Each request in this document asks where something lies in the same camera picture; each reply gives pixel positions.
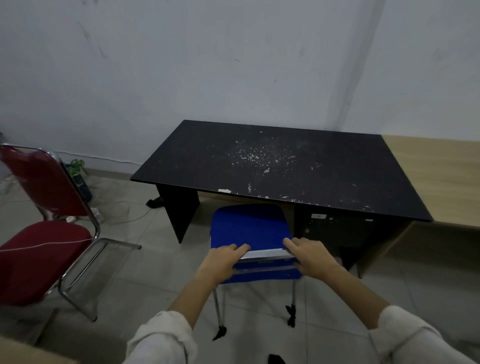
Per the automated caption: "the person's left hand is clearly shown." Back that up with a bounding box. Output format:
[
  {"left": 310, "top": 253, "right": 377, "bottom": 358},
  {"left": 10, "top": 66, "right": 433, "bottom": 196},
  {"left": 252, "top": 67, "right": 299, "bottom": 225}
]
[{"left": 196, "top": 243, "right": 252, "bottom": 286}]

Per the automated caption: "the person's left forearm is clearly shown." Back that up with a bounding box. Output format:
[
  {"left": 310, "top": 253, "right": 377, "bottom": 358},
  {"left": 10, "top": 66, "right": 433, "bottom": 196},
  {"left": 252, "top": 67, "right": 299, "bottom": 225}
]
[{"left": 124, "top": 268, "right": 220, "bottom": 364}]

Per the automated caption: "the light wood table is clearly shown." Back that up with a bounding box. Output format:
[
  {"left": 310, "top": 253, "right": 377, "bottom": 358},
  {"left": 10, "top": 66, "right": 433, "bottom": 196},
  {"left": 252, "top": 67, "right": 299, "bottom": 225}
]
[{"left": 356, "top": 135, "right": 480, "bottom": 279}]

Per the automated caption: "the black desk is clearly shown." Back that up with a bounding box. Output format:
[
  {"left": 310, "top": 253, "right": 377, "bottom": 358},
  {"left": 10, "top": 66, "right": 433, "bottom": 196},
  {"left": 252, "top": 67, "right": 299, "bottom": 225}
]
[{"left": 130, "top": 120, "right": 434, "bottom": 280}]

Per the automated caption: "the red chair with metal frame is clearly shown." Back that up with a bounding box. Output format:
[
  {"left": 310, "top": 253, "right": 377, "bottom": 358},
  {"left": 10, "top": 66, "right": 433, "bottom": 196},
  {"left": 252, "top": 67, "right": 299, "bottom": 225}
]
[{"left": 0, "top": 143, "right": 142, "bottom": 322}]

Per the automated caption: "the dark blue container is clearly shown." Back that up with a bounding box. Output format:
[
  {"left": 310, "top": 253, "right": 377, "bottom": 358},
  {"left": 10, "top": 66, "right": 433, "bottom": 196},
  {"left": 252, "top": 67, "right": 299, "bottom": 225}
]
[{"left": 65, "top": 163, "right": 94, "bottom": 204}]

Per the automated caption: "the black computer tower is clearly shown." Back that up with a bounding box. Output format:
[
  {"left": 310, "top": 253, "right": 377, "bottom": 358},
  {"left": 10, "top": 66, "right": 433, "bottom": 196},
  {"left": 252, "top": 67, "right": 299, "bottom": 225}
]
[{"left": 294, "top": 208, "right": 376, "bottom": 271}]

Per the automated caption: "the person's right hand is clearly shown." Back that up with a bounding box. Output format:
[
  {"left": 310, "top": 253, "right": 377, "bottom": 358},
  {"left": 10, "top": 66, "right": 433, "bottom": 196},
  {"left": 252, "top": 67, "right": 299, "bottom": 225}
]
[{"left": 283, "top": 237, "right": 343, "bottom": 282}]

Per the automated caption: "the person's right forearm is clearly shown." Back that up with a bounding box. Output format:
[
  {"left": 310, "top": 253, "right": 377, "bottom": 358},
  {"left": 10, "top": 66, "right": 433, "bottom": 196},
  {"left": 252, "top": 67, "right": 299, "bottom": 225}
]
[{"left": 319, "top": 264, "right": 478, "bottom": 364}]

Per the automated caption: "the thin white cable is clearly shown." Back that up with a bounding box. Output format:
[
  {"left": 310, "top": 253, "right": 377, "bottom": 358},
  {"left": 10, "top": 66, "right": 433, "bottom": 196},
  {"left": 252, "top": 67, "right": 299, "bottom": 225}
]
[{"left": 0, "top": 236, "right": 94, "bottom": 253}]

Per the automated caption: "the blue chair with metal frame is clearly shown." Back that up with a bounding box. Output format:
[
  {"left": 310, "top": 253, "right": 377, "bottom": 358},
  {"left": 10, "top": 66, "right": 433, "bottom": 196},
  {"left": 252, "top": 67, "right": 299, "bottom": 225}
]
[{"left": 209, "top": 204, "right": 304, "bottom": 342}]

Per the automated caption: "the thin grey floor cable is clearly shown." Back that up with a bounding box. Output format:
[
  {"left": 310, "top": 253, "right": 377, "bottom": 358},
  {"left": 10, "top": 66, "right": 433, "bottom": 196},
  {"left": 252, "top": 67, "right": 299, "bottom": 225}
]
[{"left": 94, "top": 200, "right": 155, "bottom": 226}]

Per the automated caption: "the white power strip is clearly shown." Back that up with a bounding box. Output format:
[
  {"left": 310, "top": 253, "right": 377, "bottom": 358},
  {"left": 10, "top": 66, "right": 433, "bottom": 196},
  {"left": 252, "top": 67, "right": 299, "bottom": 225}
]
[{"left": 66, "top": 207, "right": 103, "bottom": 224}]

